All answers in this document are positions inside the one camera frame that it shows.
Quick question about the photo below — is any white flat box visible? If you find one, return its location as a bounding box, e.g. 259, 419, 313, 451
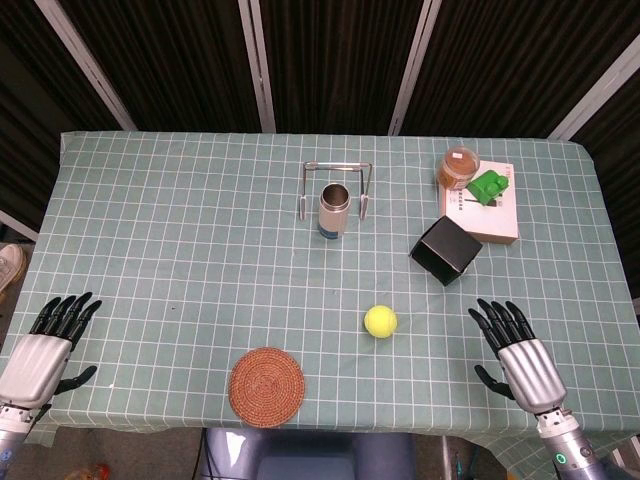
441, 159, 520, 246

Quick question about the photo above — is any metal wire stand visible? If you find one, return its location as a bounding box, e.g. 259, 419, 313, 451
298, 160, 375, 222

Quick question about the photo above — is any black open box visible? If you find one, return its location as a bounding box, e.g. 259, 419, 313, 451
409, 215, 484, 287

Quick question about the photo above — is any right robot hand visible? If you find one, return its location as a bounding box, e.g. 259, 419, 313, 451
467, 298, 568, 414

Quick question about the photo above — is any round woven rattan coaster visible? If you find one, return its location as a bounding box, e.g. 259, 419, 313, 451
228, 346, 306, 429

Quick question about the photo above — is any clear jar with orange contents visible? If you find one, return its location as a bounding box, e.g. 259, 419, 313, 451
437, 146, 481, 191

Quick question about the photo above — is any green toy block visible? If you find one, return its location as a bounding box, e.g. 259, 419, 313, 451
467, 169, 511, 207

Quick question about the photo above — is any beige steel thermos cup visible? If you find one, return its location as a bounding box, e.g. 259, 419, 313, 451
317, 182, 351, 241

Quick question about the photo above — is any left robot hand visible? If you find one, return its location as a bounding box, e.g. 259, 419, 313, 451
0, 292, 103, 409

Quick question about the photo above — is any green checkered tablecloth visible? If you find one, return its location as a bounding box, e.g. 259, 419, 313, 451
0, 130, 640, 464

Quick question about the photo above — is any white sneaker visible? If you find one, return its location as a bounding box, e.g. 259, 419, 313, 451
0, 243, 26, 296

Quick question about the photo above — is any yellow tennis ball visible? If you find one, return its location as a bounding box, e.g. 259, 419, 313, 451
363, 304, 399, 340

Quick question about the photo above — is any white partition frame post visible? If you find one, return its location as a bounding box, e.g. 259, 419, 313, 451
0, 209, 40, 242
387, 0, 443, 136
33, 0, 137, 132
547, 45, 640, 141
237, 0, 277, 134

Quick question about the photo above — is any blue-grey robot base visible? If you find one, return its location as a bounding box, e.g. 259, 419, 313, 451
198, 427, 419, 480

